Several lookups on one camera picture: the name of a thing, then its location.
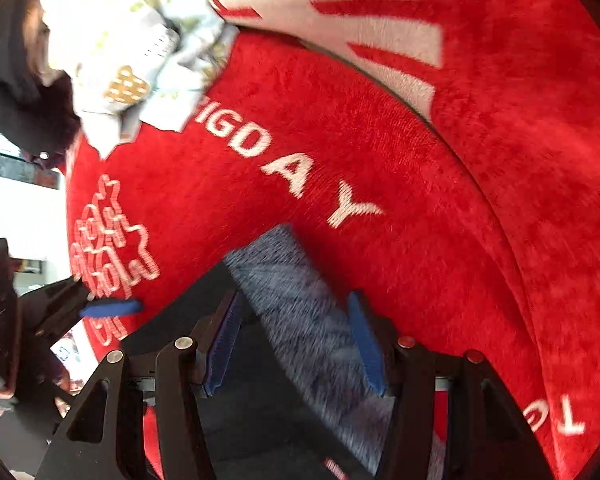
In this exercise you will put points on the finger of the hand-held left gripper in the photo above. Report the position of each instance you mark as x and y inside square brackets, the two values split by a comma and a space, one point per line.
[110, 308]

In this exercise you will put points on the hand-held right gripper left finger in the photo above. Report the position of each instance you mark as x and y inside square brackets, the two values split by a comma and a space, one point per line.
[219, 345]

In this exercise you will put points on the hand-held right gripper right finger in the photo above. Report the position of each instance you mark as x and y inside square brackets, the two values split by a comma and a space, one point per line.
[367, 345]

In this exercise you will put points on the black pants with grey lining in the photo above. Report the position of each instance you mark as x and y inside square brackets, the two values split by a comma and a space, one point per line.
[290, 300]

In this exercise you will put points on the red printed sofa seat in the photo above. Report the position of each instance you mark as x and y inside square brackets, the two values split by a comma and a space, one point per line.
[230, 200]

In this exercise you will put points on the black garment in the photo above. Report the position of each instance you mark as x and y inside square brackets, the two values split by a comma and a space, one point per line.
[10, 85]

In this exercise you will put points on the white floral cloth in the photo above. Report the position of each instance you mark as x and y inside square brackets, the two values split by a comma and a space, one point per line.
[120, 35]

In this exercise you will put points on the red printed sofa backrest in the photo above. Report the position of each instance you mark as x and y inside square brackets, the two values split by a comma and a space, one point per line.
[530, 110]

